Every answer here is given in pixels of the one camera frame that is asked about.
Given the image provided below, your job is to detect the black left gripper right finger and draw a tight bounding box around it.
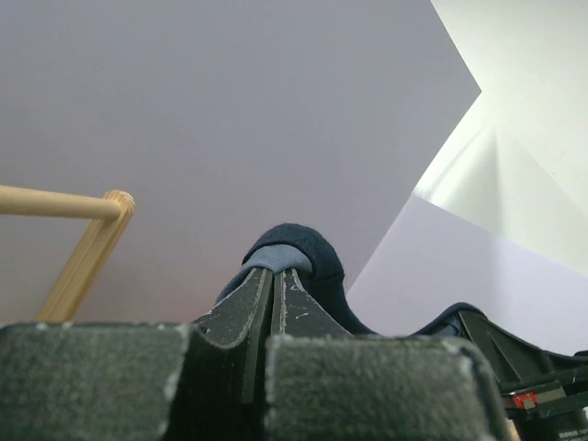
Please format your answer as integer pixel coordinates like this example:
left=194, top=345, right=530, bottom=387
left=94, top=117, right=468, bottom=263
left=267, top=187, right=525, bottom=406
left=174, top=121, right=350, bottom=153
left=270, top=269, right=352, bottom=339

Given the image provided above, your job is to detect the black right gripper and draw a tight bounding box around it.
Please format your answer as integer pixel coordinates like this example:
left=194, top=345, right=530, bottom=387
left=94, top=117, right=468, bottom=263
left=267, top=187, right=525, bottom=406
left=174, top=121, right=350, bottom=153
left=457, top=311, right=587, bottom=440

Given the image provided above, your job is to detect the left wooden clothes rack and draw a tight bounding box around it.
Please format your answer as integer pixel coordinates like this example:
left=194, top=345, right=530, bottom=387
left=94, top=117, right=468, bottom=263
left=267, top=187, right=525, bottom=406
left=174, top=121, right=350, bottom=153
left=1, top=181, right=136, bottom=323

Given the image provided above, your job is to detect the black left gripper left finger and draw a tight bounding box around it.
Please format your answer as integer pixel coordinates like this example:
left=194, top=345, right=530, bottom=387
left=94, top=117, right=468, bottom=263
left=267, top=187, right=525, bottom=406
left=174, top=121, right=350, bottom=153
left=190, top=265, right=275, bottom=405

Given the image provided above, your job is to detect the navy blue tank top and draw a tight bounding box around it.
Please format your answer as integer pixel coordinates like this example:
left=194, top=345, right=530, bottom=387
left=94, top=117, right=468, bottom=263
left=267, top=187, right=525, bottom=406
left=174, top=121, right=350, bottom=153
left=213, top=222, right=465, bottom=339

